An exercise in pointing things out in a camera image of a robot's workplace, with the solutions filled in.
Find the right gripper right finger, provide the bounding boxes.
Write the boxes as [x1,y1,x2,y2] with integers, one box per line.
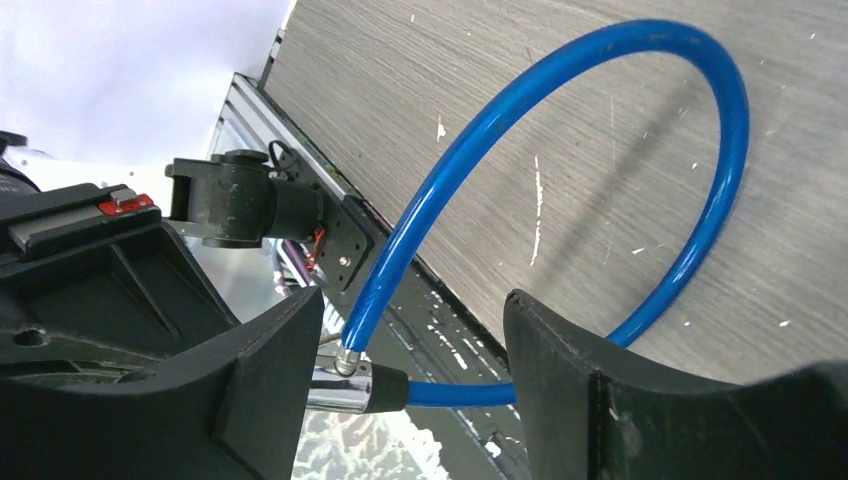
[503,290,847,479]

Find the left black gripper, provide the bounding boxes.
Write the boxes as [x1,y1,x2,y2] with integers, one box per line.
[1,184,238,385]

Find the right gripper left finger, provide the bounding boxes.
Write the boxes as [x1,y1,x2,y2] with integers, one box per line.
[1,287,324,479]

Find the blue cable bike lock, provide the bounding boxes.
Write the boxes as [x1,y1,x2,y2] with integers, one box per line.
[334,19,750,376]

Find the aluminium frame rail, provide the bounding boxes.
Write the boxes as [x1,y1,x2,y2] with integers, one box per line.
[205,26,346,200]

